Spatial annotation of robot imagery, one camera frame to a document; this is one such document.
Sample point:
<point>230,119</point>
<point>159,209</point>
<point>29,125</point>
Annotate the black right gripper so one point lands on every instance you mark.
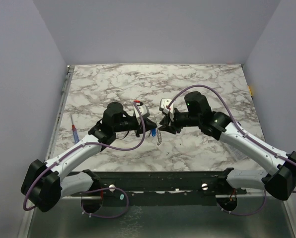
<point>171,123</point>

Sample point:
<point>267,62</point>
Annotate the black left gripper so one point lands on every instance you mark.
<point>148,124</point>

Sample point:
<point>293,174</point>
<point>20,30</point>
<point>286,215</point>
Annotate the blue capped key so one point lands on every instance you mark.
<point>153,132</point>

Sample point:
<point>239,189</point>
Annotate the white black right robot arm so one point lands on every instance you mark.
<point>278,173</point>

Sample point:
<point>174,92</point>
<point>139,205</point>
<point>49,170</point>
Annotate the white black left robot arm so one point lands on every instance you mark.
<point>46,182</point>

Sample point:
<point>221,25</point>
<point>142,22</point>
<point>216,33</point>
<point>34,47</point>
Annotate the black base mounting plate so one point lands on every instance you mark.
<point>159,188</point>

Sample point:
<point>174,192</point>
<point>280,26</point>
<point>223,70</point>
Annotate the clear plastic storage box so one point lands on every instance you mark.
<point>237,155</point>

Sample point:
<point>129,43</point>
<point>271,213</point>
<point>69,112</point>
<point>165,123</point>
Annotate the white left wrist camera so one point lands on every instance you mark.
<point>141,110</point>

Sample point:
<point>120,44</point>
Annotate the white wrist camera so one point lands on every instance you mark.
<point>141,110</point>
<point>166,108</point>

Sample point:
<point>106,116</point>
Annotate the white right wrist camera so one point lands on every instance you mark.
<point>166,108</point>

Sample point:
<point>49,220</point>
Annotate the blue red handled screwdriver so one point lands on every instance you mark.
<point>74,131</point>

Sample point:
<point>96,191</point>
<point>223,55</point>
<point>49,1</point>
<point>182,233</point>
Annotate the left side metal rail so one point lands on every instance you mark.
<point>64,94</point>

